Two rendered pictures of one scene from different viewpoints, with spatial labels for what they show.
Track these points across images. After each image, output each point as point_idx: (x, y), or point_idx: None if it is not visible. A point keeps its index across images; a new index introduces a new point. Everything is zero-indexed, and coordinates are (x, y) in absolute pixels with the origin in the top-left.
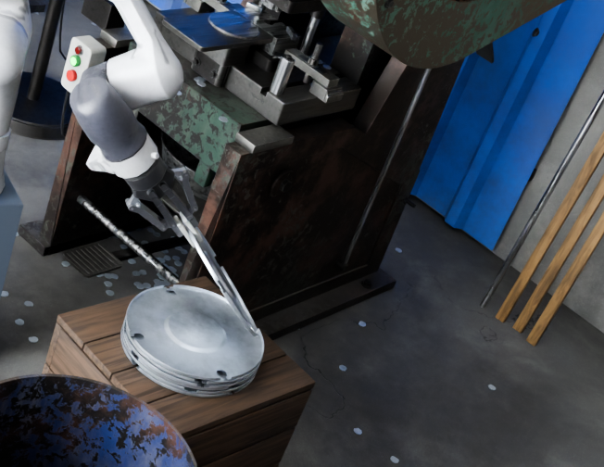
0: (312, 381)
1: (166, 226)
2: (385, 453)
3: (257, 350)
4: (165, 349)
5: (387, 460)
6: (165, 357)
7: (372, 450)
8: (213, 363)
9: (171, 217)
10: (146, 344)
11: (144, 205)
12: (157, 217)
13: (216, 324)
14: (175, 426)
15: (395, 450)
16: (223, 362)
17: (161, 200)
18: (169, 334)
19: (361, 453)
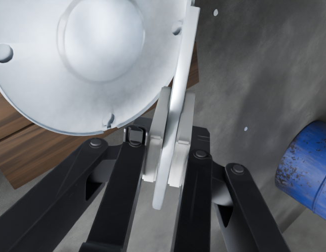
0: (197, 81)
1: (104, 185)
2: (214, 5)
3: (166, 73)
4: (43, 83)
5: (211, 12)
6: (39, 100)
7: (208, 1)
8: (105, 103)
9: (135, 209)
10: (13, 73)
11: (24, 241)
12: (80, 198)
13: (138, 28)
14: (26, 172)
15: (220, 3)
16: (118, 100)
17: (126, 235)
18: (61, 51)
19: (200, 2)
